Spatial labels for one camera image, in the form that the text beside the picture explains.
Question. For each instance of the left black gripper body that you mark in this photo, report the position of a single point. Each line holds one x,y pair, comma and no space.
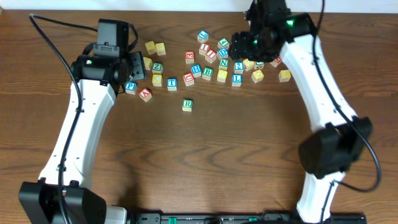
137,66

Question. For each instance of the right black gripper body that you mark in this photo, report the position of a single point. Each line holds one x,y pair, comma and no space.
247,45

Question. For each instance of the yellow O block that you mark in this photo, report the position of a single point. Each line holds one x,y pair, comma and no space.
222,75
248,64

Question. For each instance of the blue T block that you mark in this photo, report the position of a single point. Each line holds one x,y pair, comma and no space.
172,84

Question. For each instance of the green B block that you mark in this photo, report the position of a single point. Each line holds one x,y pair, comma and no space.
207,73

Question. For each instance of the blue H block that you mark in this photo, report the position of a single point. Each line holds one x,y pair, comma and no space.
196,70

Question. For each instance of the green R block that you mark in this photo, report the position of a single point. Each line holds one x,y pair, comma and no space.
187,105

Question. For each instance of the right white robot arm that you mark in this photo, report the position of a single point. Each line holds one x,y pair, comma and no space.
338,134

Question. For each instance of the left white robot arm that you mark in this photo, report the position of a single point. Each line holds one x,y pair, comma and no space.
63,193

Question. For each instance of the yellow block beside Z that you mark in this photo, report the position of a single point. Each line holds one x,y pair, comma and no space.
147,63

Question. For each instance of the blue P block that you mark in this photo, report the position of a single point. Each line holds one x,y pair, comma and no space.
131,88

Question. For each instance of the green Z block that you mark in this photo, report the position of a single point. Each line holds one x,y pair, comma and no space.
157,68

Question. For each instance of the green 4 block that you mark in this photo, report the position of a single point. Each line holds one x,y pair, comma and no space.
223,43

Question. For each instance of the yellow G block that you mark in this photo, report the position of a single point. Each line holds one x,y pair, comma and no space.
157,80

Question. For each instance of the blue 2 block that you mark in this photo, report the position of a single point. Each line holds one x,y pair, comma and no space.
238,67

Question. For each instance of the blue D block centre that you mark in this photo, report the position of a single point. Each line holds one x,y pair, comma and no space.
222,53

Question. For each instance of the green J block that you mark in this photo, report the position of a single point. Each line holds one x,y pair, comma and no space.
259,65

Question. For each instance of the red A block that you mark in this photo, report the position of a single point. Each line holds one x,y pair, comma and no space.
145,94

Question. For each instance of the green N block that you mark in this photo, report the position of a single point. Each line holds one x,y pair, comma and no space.
223,64

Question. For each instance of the yellow S block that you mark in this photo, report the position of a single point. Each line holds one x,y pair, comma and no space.
160,48

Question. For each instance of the blue L block lower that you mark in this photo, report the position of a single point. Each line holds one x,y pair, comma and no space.
237,80

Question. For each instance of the blue l block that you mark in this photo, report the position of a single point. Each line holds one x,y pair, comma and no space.
237,80
203,36

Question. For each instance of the red I block lower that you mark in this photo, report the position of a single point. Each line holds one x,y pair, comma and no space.
210,56

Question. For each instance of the red i block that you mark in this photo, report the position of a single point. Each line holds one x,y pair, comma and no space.
210,56
204,47

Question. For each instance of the red M block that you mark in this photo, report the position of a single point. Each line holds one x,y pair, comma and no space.
276,62

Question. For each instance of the red I block upper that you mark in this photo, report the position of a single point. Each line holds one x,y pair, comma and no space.
204,47

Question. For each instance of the blue L block top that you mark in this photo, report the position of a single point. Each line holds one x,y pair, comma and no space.
203,36

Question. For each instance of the red U block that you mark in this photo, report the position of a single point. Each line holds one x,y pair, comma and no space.
189,79

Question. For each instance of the red E block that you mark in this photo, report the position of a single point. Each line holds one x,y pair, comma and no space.
189,57

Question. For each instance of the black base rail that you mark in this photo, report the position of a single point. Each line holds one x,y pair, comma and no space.
268,217

